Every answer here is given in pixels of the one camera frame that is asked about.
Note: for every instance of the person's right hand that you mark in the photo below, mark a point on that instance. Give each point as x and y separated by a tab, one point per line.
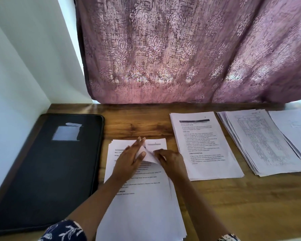
171	164

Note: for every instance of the person's left hand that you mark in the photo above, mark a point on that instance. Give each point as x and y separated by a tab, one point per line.
128	163

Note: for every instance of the dark-header text paper pile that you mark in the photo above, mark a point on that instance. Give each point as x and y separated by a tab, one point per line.
205	148

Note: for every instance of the grey-header text paper pile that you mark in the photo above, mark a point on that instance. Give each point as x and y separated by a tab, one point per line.
140	213

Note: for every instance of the black folder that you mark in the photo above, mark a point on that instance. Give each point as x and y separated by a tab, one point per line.
45	173

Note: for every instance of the table-print paper pile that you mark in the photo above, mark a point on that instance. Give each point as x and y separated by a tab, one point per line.
261	143

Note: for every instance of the person's right forearm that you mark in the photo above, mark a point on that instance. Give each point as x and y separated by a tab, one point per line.
203	213

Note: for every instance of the person's left forearm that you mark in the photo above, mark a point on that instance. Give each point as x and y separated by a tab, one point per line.
98	208

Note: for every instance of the pink patterned curtain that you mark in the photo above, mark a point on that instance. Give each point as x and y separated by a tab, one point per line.
195	47

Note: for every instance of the white curtain lining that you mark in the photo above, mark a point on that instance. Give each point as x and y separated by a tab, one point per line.
45	42

